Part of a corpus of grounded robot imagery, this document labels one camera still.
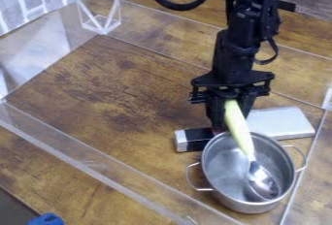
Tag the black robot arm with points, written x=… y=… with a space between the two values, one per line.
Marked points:
x=252 y=24

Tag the small silver pot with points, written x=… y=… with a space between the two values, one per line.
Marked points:
x=220 y=172

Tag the clear acrylic barrier panel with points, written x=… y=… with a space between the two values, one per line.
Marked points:
x=88 y=129

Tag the yellow handled metal spoon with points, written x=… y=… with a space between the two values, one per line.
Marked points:
x=247 y=138

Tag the black strip on wall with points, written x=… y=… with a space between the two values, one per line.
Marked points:
x=287 y=6

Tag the blue object at corner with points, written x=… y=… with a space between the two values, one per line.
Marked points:
x=46 y=219

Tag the grey flat metal box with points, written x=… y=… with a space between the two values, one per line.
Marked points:
x=282 y=123

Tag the clear acrylic corner bracket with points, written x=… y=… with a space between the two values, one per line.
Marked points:
x=98 y=23

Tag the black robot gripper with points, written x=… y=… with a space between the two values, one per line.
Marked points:
x=231 y=80

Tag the black and silver block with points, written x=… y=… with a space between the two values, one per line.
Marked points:
x=193 y=139

